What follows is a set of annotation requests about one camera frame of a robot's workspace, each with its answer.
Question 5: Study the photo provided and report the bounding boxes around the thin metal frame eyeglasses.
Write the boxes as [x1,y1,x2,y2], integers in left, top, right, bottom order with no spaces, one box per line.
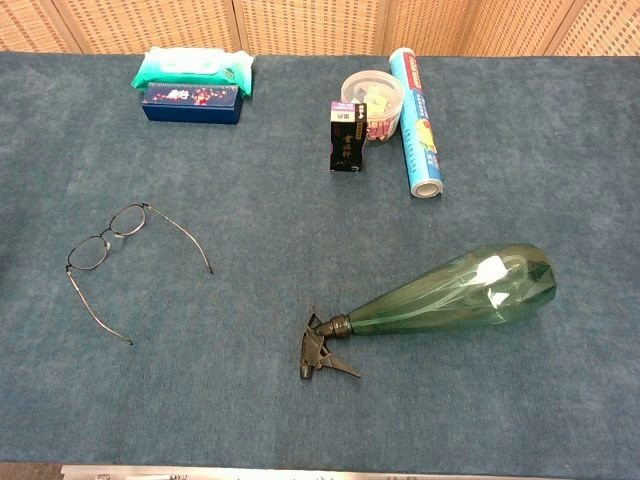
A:
[64,202,215,347]

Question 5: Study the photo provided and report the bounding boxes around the blue table cloth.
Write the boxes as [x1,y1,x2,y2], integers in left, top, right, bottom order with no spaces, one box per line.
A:
[0,50,640,477]

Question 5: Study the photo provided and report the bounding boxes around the black box with gold print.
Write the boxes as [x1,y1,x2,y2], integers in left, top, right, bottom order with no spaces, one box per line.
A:
[328,100,369,174]

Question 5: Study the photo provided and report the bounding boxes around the green transparent spray bottle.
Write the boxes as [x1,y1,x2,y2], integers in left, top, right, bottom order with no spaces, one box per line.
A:
[298,242,558,382]

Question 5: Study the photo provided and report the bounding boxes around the blue printed film roll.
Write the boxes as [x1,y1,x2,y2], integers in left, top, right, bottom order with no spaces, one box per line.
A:
[388,47,445,200]

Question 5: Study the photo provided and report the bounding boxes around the clear plastic tub with lid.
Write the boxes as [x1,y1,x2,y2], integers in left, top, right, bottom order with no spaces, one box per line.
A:
[340,69,405,146]

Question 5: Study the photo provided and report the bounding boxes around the dark blue rectangular box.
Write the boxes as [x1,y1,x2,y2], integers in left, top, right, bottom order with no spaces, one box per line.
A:
[140,81,245,126]

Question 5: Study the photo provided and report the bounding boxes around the woven wicker folding screen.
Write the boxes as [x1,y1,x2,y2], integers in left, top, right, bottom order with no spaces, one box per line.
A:
[0,0,640,57]

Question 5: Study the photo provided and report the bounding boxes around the green white wet wipes pack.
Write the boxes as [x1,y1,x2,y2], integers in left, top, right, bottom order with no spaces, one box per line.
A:
[130,45,255,99]

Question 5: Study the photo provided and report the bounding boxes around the silver metal rail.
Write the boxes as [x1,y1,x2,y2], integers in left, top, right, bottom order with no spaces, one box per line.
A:
[59,464,576,480]

